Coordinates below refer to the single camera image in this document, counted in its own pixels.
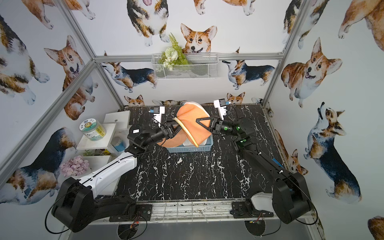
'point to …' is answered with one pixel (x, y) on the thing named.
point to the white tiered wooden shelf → (102, 142)
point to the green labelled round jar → (92, 129)
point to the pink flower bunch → (76, 166)
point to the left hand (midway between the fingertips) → (182, 120)
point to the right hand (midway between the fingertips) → (200, 118)
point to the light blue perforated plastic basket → (182, 148)
